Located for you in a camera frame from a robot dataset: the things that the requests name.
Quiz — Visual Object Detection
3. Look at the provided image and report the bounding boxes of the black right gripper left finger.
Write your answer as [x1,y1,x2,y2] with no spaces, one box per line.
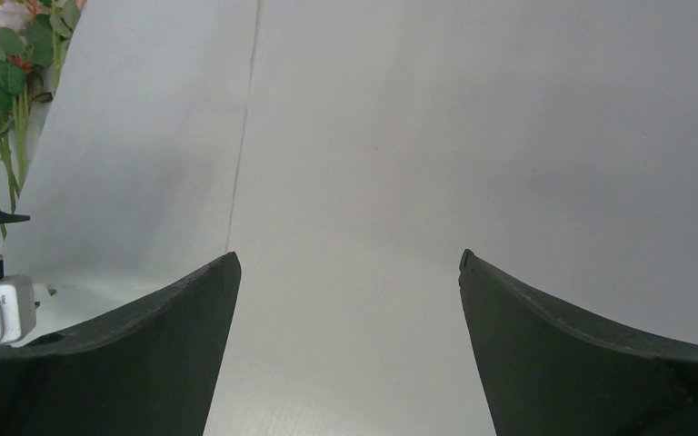
[0,253,242,436]

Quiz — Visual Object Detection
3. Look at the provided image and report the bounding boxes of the pink fake flower bouquet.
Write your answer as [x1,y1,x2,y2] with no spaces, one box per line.
[0,1,86,212]

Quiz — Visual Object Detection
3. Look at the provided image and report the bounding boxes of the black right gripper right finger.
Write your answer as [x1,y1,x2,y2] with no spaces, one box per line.
[459,251,698,435]

